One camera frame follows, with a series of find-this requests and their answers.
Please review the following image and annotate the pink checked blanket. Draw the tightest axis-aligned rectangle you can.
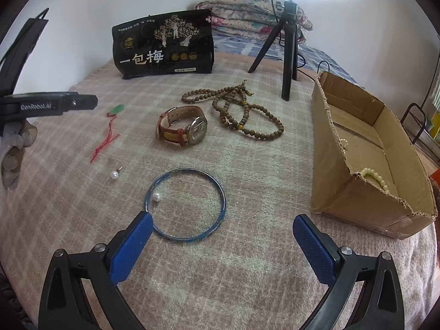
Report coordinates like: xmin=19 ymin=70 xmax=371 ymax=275
xmin=1 ymin=55 xmax=437 ymax=329

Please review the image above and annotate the brown wooden bead necklace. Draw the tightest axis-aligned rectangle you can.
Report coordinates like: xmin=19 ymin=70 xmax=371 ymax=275
xmin=180 ymin=79 xmax=285 ymax=141

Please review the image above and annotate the folded floral quilt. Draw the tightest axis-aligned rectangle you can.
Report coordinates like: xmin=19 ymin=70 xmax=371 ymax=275
xmin=194 ymin=0 xmax=315 ymax=40

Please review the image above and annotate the green jade red cord pendant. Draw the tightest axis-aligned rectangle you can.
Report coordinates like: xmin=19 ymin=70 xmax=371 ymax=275
xmin=90 ymin=104 xmax=125 ymax=163

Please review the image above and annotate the black clothes rack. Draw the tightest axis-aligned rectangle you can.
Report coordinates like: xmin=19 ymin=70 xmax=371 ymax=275
xmin=400 ymin=65 xmax=440 ymax=166

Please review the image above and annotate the blue patterned bed sheet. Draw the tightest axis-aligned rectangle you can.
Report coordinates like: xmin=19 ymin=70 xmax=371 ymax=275
xmin=211 ymin=28 xmax=365 ymax=89

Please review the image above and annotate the cardboard box tray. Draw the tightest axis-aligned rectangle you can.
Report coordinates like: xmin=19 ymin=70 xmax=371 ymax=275
xmin=311 ymin=72 xmax=438 ymax=240

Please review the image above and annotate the blue bangle bracelet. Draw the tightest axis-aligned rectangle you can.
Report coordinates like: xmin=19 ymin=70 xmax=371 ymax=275
xmin=143 ymin=167 xmax=228 ymax=243

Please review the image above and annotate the black power cable with switch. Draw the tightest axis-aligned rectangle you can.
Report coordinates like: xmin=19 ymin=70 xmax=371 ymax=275
xmin=295 ymin=42 xmax=333 ymax=80

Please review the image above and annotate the black snack bag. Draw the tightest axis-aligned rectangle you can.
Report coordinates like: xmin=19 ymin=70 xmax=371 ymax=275
xmin=112 ymin=9 xmax=214 ymax=79

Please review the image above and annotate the cream bead bracelet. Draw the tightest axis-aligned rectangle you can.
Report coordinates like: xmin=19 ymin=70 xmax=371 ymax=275
xmin=359 ymin=167 xmax=391 ymax=195

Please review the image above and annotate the black tripod stand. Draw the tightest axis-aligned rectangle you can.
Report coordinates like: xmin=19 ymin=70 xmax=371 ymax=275
xmin=248 ymin=0 xmax=298 ymax=101

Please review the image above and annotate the gloved left hand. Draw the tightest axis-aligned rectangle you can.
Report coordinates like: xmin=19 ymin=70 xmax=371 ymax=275
xmin=1 ymin=119 xmax=38 ymax=189

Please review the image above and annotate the white pearl earring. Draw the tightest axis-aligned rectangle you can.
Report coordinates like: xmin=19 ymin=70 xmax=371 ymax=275
xmin=110 ymin=166 xmax=123 ymax=180
xmin=151 ymin=191 xmax=161 ymax=209

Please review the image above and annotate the brown leather wristwatch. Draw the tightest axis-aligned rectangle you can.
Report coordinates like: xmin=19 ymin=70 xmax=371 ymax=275
xmin=156 ymin=105 xmax=208 ymax=147

